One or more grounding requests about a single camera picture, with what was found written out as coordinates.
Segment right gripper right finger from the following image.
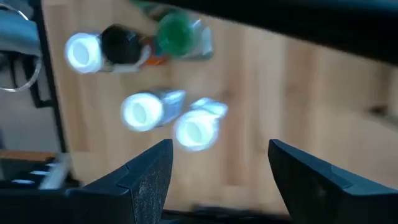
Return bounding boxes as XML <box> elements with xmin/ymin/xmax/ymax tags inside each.
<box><xmin>268</xmin><ymin>139</ymin><xmax>398</xmax><ymax>224</ymax></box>

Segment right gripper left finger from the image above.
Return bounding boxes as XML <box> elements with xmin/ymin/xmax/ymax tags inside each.
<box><xmin>0</xmin><ymin>139</ymin><xmax>174</xmax><ymax>224</ymax></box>

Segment white-lid glass seasoning jar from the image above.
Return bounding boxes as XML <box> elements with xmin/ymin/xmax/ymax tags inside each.
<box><xmin>119</xmin><ymin>89</ymin><xmax>187</xmax><ymax>133</ymax></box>
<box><xmin>63</xmin><ymin>32</ymin><xmax>105</xmax><ymax>75</ymax></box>
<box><xmin>172</xmin><ymin>97</ymin><xmax>229</xmax><ymax>153</ymax></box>

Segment black-lid brown spice jar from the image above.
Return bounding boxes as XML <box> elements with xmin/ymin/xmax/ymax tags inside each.
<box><xmin>99</xmin><ymin>24</ymin><xmax>169</xmax><ymax>75</ymax></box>

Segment green-lid oregano spice jar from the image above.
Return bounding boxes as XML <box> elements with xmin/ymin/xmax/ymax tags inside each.
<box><xmin>154</xmin><ymin>11</ymin><xmax>215</xmax><ymax>62</ymax></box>

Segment dark box blue labels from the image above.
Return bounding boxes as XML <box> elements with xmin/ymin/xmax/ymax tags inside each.
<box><xmin>0</xmin><ymin>160</ymin><xmax>50</xmax><ymax>189</ymax></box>

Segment silver aluminium bracket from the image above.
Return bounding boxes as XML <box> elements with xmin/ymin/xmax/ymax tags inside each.
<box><xmin>39</xmin><ymin>152</ymin><xmax>72</xmax><ymax>190</ymax></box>

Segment black aluminium mounting frame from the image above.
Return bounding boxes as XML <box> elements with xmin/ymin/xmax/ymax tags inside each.
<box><xmin>23</xmin><ymin>0</ymin><xmax>68</xmax><ymax>154</ymax></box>

